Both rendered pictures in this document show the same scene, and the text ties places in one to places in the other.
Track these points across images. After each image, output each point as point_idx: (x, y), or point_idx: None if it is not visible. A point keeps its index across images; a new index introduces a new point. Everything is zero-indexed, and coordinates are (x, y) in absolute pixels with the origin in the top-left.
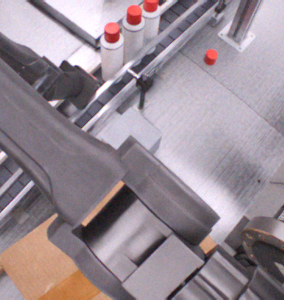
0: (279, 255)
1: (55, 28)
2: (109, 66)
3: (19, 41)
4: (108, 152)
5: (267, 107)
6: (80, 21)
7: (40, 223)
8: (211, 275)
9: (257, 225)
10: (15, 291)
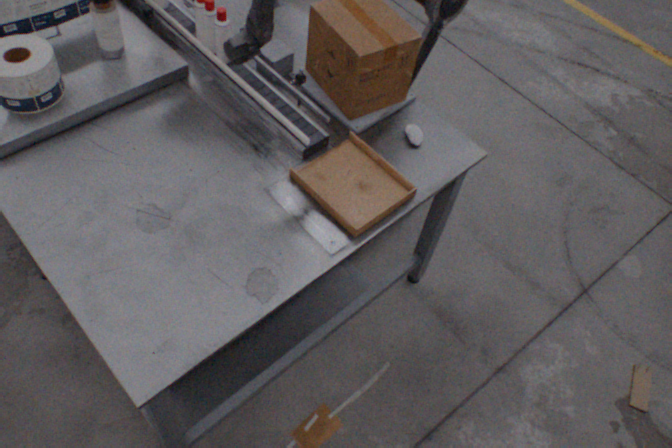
0: None
1: (157, 95)
2: None
3: (161, 117)
4: None
5: None
6: (166, 69)
7: (318, 117)
8: None
9: None
10: (365, 136)
